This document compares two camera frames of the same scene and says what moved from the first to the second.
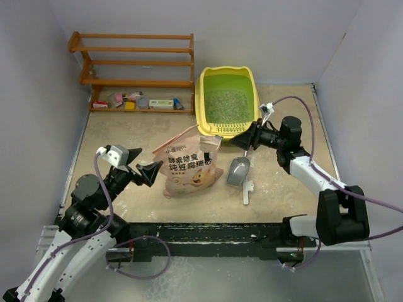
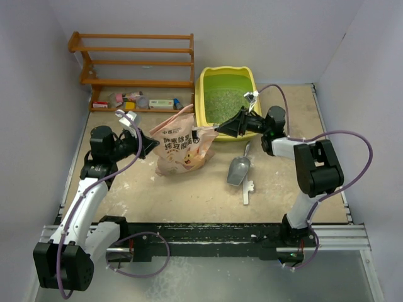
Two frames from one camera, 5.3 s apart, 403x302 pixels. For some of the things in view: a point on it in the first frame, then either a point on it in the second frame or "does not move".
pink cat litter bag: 189,163 → 179,146
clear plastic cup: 143,103 does not move
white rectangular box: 161,104 does not move
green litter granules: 225,106 does not move
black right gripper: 243,139 → 235,126
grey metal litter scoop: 238,169 does not move
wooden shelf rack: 89,78 does not move
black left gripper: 148,172 → 147,145
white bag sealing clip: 247,186 does not move
